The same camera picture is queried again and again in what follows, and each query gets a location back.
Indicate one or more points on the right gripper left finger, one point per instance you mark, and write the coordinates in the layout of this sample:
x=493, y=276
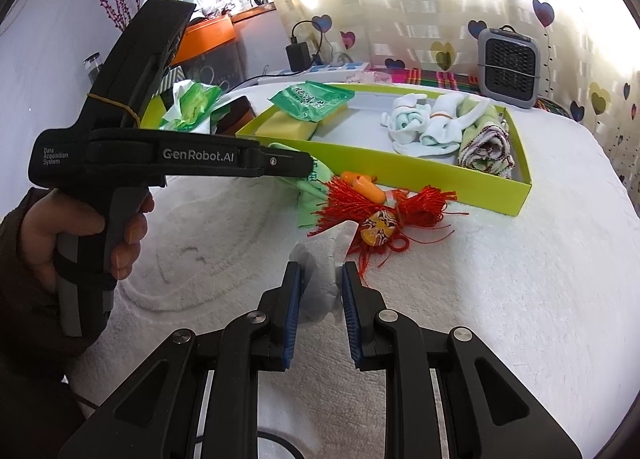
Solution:
x=196, y=395

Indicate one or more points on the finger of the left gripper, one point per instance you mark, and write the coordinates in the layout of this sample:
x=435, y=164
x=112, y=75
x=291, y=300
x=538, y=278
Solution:
x=285, y=162

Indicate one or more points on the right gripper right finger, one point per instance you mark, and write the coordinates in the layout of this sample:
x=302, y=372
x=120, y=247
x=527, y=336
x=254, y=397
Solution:
x=447, y=393

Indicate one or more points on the plain yellow sponge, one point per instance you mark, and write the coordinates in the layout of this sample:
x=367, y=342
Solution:
x=280, y=124

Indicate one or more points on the green wipes packet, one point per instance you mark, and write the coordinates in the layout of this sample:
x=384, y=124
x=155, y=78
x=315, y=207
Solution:
x=311, y=101

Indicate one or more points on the orange corded earplugs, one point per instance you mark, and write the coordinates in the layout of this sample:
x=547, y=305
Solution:
x=364, y=185

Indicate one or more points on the white sachet pouch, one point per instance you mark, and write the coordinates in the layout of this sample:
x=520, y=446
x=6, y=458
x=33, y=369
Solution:
x=320, y=278

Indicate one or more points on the red tassel mask ornament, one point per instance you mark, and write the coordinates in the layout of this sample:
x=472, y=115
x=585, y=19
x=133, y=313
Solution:
x=382, y=228

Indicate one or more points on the green floral towel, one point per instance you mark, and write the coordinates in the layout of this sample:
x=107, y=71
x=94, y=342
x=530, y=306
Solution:
x=485, y=145

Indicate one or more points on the light green cloth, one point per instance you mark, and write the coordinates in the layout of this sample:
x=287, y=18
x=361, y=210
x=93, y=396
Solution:
x=312, y=192

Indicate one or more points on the green-topped yellow sponge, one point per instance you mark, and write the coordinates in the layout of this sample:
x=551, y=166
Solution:
x=335, y=113

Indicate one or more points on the person's left hand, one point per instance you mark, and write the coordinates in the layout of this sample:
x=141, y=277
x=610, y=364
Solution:
x=58, y=214

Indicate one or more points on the black smartphone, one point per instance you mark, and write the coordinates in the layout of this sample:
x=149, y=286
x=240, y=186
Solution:
x=228, y=119

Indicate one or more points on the lime green box lid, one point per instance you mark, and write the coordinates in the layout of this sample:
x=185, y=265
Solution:
x=153, y=114

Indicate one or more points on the dark glass jar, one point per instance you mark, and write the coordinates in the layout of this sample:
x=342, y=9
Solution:
x=93, y=65

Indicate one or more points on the green tissue pack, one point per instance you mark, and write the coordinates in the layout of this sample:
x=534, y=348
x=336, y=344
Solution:
x=193, y=103

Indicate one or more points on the striped green gift box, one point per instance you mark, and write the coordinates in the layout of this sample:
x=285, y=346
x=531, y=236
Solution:
x=173, y=76

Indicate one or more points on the white power strip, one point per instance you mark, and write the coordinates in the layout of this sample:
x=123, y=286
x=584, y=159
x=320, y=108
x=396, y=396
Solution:
x=321, y=74

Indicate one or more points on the black power adapter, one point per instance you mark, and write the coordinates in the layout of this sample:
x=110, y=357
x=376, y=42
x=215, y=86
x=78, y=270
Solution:
x=299, y=57

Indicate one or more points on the small sachet packets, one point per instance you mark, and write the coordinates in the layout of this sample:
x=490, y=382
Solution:
x=374, y=77

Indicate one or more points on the white towel table cover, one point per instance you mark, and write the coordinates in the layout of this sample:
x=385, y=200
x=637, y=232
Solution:
x=553, y=291

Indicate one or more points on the orange storage box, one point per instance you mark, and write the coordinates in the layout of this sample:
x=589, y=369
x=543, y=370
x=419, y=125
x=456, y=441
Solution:
x=203, y=37

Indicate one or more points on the lime green cardboard box tray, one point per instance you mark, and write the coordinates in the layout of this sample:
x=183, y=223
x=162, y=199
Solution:
x=354, y=140

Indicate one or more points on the heart-patterned curtain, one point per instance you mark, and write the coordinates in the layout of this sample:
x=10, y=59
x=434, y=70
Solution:
x=589, y=52

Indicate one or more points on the plaid cloth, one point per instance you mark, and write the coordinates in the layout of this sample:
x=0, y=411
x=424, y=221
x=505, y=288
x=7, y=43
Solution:
x=470, y=84

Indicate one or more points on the grey portable heater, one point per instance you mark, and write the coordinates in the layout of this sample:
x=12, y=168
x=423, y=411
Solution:
x=509, y=66

